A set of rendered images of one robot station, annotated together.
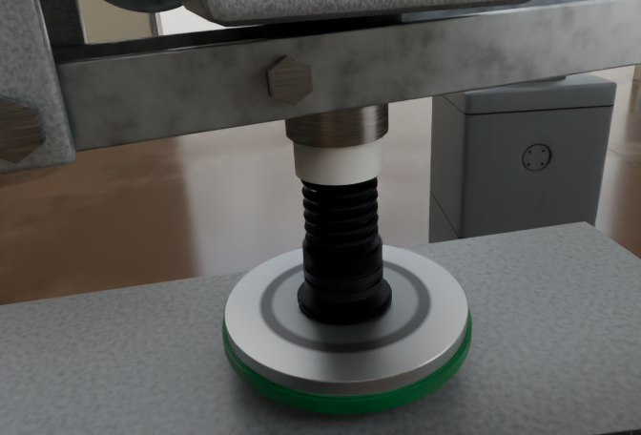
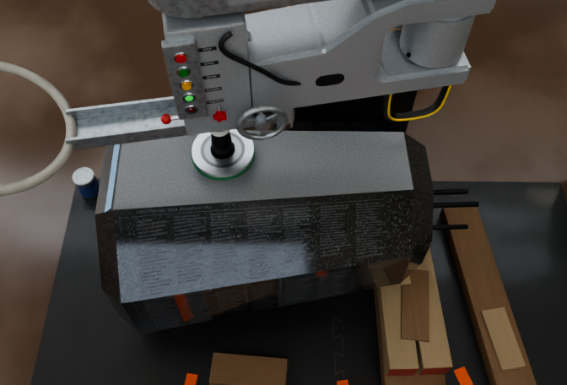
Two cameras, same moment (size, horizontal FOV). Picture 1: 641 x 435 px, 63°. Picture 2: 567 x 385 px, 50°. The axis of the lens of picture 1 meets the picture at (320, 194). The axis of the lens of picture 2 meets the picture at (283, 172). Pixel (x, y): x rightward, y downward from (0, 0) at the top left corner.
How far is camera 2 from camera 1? 214 cm
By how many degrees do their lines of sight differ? 100
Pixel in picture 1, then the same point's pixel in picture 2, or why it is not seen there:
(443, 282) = (195, 150)
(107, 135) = not seen: hidden behind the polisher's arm
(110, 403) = (283, 150)
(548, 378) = (180, 143)
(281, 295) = (239, 152)
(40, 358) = (307, 168)
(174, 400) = (267, 149)
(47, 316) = (314, 186)
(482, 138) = not seen: outside the picture
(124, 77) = not seen: hidden behind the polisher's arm
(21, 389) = (307, 158)
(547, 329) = (169, 157)
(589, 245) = (125, 192)
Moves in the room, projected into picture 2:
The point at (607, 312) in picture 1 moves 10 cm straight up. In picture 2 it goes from (148, 160) to (143, 143)
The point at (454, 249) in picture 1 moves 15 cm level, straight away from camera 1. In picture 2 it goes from (173, 199) to (152, 237)
